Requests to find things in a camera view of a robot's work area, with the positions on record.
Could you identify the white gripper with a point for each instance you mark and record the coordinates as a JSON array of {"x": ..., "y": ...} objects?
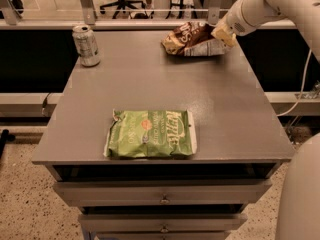
[{"x": 232, "y": 23}]

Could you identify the brown chip bag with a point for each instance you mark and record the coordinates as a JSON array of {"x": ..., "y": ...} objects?
[{"x": 194, "y": 39}]

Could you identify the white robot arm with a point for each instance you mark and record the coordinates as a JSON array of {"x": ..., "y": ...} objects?
[{"x": 299, "y": 208}]

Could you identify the green kettle chip bag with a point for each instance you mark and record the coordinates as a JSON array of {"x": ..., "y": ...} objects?
[{"x": 151, "y": 134}]

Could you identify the silver 7up can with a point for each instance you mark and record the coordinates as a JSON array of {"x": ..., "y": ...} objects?
[{"x": 86, "y": 45}]

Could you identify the grey drawer cabinet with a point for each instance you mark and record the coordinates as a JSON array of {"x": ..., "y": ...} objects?
[{"x": 239, "y": 136}]

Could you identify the metal glass railing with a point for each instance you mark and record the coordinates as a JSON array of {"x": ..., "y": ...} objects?
[{"x": 65, "y": 14}]

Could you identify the top grey drawer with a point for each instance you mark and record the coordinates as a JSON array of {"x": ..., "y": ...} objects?
[{"x": 90, "y": 194}]

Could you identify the grey drawer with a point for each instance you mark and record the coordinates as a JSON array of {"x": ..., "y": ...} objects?
[
  {"x": 162, "y": 223},
  {"x": 90, "y": 194}
]

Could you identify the lower grey drawer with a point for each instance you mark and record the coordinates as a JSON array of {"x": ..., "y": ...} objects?
[{"x": 162, "y": 223}]

